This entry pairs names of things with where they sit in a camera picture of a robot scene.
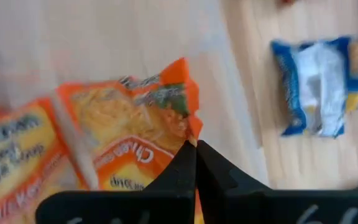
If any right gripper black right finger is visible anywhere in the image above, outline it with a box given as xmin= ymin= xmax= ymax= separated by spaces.
xmin=197 ymin=139 xmax=358 ymax=224

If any clear plastic bin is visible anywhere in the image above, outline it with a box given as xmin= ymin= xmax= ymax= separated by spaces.
xmin=0 ymin=0 xmax=272 ymax=224

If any orange Maruchan ramen packet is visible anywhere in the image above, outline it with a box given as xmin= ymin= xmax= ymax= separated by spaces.
xmin=0 ymin=98 xmax=90 ymax=224
xmin=54 ymin=57 xmax=205 ymax=224

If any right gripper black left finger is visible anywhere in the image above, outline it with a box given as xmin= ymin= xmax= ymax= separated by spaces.
xmin=35 ymin=140 xmax=198 ymax=224

